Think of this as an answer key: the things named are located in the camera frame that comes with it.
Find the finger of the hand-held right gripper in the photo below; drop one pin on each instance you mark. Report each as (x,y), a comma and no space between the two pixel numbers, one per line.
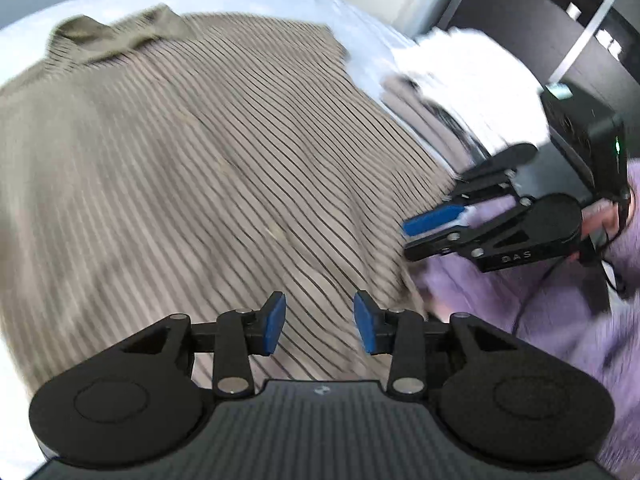
(500,160)
(435,220)

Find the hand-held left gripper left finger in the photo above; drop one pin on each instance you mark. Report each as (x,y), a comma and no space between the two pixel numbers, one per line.
(274,322)

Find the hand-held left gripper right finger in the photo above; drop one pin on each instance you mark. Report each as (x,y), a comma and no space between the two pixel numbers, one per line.
(365,322)

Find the brown striped shirt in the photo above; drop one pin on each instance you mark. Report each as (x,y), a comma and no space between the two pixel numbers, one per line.
(200,160)

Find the white folded clothes pile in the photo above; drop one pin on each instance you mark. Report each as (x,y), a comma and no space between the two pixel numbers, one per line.
(475,75)

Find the person's right hand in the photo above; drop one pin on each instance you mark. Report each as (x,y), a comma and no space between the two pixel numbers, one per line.
(602,220)

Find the black wardrobe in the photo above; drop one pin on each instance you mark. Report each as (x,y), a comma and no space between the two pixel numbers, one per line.
(525,20)

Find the person's purple fleece pajamas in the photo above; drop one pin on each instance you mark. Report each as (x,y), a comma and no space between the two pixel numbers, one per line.
(550,320)

